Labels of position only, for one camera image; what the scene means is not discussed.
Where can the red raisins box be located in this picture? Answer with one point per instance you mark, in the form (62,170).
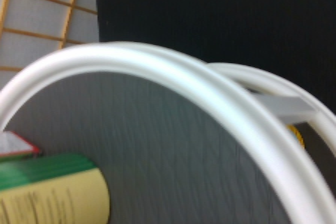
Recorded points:
(15,147)

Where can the blue yellow can lower tier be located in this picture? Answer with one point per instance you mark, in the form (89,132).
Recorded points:
(296,132)

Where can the white two-tier lazy Susan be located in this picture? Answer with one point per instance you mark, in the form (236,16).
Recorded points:
(185,131)

